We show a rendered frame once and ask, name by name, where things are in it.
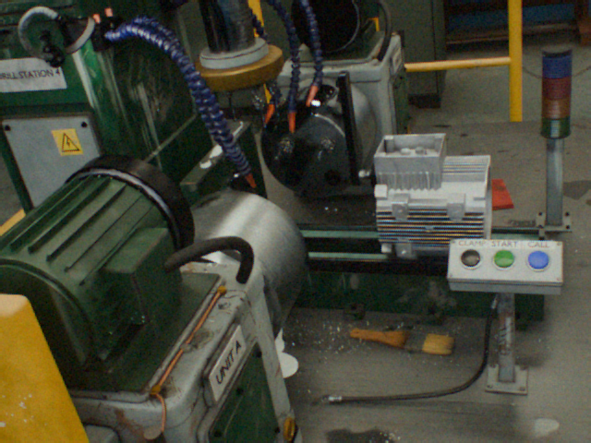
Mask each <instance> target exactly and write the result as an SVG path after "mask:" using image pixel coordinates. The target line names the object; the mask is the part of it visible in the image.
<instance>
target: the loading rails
mask: <svg viewBox="0 0 591 443"><path fill-rule="evenodd" d="M295 225H296V226H297V228H298V229H299V231H300V232H301V233H302V235H303V237H304V239H305V242H306V244H307V248H308V256H309V266H308V275H307V277H306V279H305V281H304V283H303V285H302V287H301V289H300V291H299V293H298V295H297V297H296V299H295V302H294V304H293V306H292V308H291V310H290V312H289V314H288V317H289V316H290V314H291V312H292V310H293V308H294V307H297V308H314V309H330V310H344V319H345V320H357V321H362V320H363V317H364V315H365V313H366V312H380V313H395V314H412V315H422V316H421V322H422V325H432V326H441V323H442V320H443V316H445V317H477V318H488V312H489V308H490V305H491V301H492V298H493V295H494V293H497V292H482V291H462V290H451V288H450V284H449V283H448V282H447V280H448V278H447V276H448V264H449V257H431V256H419V258H418V259H401V258H400V257H397V256H396V252H394V254H393V255H384V254H383V253H382V252H381V245H380V241H379V240H380V239H379V235H378V230H377V229H378V226H377V224H308V223H296V224H295ZM489 240H504V241H545V227H512V226H491V229H490V239H489ZM514 306H515V330H522V331H526V330H527V321H544V294H543V293H514Z"/></svg>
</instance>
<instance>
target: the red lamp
mask: <svg viewBox="0 0 591 443"><path fill-rule="evenodd" d="M571 93H572V74H571V75H569V76H567V77H564V78H546V77H544V76H543V75H542V96H544V97H546V98H550V99H559V98H564V97H567V96H569V95H571Z"/></svg>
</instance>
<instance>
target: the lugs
mask: <svg viewBox="0 0 591 443"><path fill-rule="evenodd" d="M375 198H376V199H377V200H387V199H388V187H387V186H386V185H375ZM472 198H473V200H485V199H486V187H485V185H473V188H472ZM381 252H382V253H383V254H384V255H393V254H394V245H381Z"/></svg>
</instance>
